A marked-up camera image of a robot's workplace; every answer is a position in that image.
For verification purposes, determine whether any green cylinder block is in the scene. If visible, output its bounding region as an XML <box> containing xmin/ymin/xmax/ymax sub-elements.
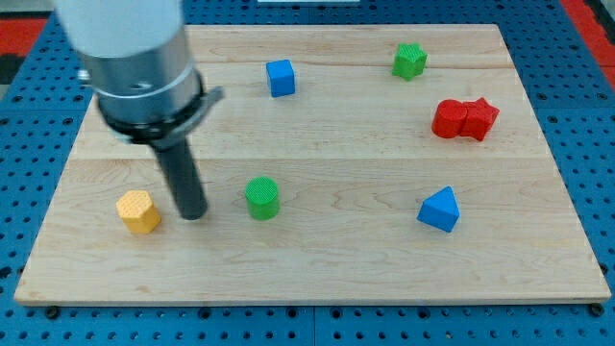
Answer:
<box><xmin>245</xmin><ymin>176</ymin><xmax>280</xmax><ymax>220</ymax></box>

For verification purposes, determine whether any red cylinder block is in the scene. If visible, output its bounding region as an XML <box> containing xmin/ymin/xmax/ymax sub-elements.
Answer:
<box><xmin>431</xmin><ymin>99</ymin><xmax>467</xmax><ymax>138</ymax></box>

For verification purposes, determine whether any red star block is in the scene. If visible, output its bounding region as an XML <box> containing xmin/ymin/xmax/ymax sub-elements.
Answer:
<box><xmin>459</xmin><ymin>98</ymin><xmax>500</xmax><ymax>141</ymax></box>

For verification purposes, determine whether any light wooden board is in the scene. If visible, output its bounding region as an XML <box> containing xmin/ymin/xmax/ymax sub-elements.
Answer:
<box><xmin>14</xmin><ymin>24</ymin><xmax>611</xmax><ymax>307</ymax></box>

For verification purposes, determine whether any yellow hexagon block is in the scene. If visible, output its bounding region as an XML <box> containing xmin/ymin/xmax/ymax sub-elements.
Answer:
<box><xmin>115</xmin><ymin>190</ymin><xmax>161</xmax><ymax>235</ymax></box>

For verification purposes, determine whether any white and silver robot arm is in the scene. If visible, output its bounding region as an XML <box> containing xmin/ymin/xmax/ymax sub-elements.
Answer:
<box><xmin>53</xmin><ymin>0</ymin><xmax>224</xmax><ymax>148</ymax></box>

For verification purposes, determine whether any blue triangle block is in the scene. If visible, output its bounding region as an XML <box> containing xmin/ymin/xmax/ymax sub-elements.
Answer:
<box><xmin>417</xmin><ymin>185</ymin><xmax>460</xmax><ymax>233</ymax></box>

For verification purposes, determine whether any blue cube block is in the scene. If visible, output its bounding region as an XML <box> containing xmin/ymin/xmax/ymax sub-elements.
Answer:
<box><xmin>265</xmin><ymin>60</ymin><xmax>296</xmax><ymax>98</ymax></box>

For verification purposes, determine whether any green star block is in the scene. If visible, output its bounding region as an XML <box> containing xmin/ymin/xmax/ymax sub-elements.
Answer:
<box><xmin>392</xmin><ymin>43</ymin><xmax>428</xmax><ymax>81</ymax></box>

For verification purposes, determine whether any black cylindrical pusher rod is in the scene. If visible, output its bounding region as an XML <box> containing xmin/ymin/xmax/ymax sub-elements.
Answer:
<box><xmin>153</xmin><ymin>138</ymin><xmax>208</xmax><ymax>220</ymax></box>

